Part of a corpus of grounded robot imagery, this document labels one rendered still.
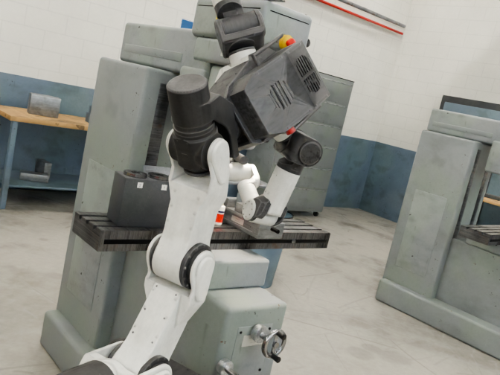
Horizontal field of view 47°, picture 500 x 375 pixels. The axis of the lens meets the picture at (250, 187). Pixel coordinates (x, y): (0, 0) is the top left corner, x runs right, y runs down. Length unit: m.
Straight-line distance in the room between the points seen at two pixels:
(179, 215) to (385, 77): 8.45
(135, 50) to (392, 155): 7.30
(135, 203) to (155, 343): 0.65
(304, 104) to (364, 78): 7.81
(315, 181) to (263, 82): 6.50
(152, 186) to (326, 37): 6.81
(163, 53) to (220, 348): 1.35
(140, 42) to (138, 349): 1.67
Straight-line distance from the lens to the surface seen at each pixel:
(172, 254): 1.70
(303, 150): 1.88
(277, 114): 1.70
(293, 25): 2.30
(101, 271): 2.85
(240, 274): 2.37
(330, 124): 8.13
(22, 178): 6.05
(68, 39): 6.58
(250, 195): 2.10
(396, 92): 9.99
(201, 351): 2.32
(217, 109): 1.59
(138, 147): 2.65
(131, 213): 2.20
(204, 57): 2.46
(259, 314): 2.28
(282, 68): 1.74
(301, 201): 8.07
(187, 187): 1.68
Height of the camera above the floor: 1.55
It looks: 9 degrees down
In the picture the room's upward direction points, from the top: 13 degrees clockwise
